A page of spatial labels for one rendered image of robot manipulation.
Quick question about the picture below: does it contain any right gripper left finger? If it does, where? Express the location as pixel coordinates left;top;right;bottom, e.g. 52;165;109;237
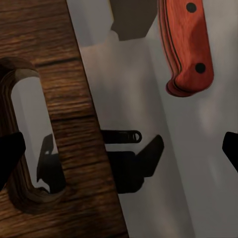
0;132;26;191

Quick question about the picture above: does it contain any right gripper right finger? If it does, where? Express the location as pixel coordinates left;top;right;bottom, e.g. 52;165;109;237
222;132;238;172

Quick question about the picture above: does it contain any parer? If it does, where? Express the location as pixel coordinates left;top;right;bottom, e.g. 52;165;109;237
163;0;214;93

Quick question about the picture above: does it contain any cutting board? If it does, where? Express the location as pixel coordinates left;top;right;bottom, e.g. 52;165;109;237
0;0;129;238

